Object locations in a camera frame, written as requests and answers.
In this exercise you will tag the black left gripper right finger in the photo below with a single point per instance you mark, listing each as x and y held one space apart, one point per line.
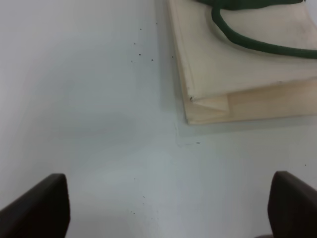
292 207

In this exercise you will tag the white linen bag green handles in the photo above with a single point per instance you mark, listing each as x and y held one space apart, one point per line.
222 81

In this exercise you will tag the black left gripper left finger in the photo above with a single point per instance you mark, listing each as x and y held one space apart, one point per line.
42 212

